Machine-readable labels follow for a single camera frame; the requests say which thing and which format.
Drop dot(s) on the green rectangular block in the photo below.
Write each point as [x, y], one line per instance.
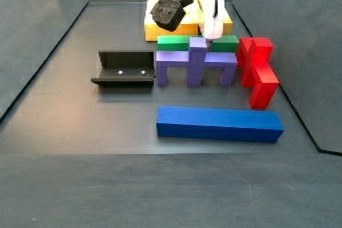
[179, 43]

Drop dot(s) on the blue rectangular block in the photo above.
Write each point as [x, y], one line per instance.
[219, 124]

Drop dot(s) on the red stepped block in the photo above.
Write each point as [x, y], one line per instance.
[258, 76]

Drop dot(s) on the purple comb-shaped block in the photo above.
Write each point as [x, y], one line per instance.
[195, 58]

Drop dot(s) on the black angle bracket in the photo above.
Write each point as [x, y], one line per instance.
[125, 68]

